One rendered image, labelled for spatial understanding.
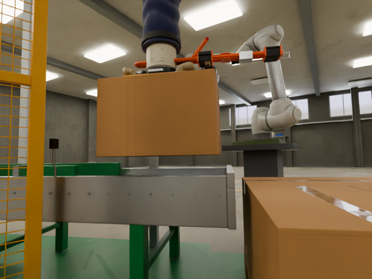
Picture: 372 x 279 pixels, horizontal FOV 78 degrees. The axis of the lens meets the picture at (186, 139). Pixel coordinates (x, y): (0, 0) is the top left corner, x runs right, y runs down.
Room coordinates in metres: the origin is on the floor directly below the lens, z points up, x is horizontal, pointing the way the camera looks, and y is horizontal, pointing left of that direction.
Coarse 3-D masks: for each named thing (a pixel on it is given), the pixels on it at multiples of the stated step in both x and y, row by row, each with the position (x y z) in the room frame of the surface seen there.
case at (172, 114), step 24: (192, 72) 1.06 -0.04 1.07; (120, 96) 1.13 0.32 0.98; (144, 96) 1.11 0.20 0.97; (168, 96) 1.08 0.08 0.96; (192, 96) 1.06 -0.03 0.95; (216, 96) 1.13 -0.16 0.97; (120, 120) 1.13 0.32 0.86; (144, 120) 1.11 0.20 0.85; (168, 120) 1.09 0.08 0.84; (192, 120) 1.06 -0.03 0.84; (216, 120) 1.07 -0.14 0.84; (96, 144) 1.16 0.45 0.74; (120, 144) 1.13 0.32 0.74; (144, 144) 1.11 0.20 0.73; (168, 144) 1.09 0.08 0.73; (192, 144) 1.06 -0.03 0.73; (216, 144) 1.04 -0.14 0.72
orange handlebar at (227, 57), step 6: (222, 54) 1.20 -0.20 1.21; (228, 54) 1.19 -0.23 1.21; (234, 54) 1.19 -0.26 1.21; (258, 54) 1.17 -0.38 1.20; (282, 54) 1.17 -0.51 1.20; (174, 60) 1.24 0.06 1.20; (180, 60) 1.24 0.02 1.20; (186, 60) 1.23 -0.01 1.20; (192, 60) 1.23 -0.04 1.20; (216, 60) 1.24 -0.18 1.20; (222, 60) 1.23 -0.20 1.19; (228, 60) 1.22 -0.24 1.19; (234, 60) 1.24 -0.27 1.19; (138, 66) 1.31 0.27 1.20; (144, 66) 1.31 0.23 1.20
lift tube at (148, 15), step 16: (144, 0) 1.23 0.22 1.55; (160, 0) 1.18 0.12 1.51; (176, 0) 1.24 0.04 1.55; (144, 16) 1.23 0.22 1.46; (160, 16) 1.18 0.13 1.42; (176, 16) 1.23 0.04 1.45; (144, 32) 1.22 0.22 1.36; (176, 32) 1.22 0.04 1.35; (144, 48) 1.27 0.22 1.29; (176, 48) 1.27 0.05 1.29
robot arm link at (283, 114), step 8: (264, 32) 1.63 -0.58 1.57; (272, 32) 1.58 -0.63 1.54; (280, 32) 1.58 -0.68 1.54; (256, 40) 1.69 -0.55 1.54; (264, 40) 1.64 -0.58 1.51; (272, 40) 1.61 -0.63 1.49; (272, 64) 1.64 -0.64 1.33; (280, 64) 1.65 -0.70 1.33; (272, 72) 1.65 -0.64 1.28; (280, 72) 1.65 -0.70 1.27; (272, 80) 1.66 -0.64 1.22; (280, 80) 1.64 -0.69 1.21; (272, 88) 1.67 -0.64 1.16; (280, 88) 1.64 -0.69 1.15; (272, 96) 1.69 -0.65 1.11; (280, 96) 1.65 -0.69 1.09; (272, 104) 1.67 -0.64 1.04; (280, 104) 1.62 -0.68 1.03; (288, 104) 1.62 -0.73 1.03; (272, 112) 1.68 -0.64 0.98; (280, 112) 1.62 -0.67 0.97; (288, 112) 1.59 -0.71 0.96; (296, 112) 1.58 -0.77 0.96; (272, 120) 1.68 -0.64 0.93; (280, 120) 1.64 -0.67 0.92; (288, 120) 1.60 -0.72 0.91; (296, 120) 1.59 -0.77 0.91; (272, 128) 1.74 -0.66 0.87; (280, 128) 1.70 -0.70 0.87
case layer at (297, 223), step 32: (256, 192) 0.82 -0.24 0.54; (288, 192) 0.81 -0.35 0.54; (320, 192) 0.80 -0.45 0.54; (352, 192) 0.79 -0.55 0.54; (256, 224) 0.74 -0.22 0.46; (288, 224) 0.44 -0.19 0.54; (320, 224) 0.44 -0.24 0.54; (352, 224) 0.43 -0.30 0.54; (256, 256) 0.77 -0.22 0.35; (288, 256) 0.42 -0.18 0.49; (320, 256) 0.41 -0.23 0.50; (352, 256) 0.41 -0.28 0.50
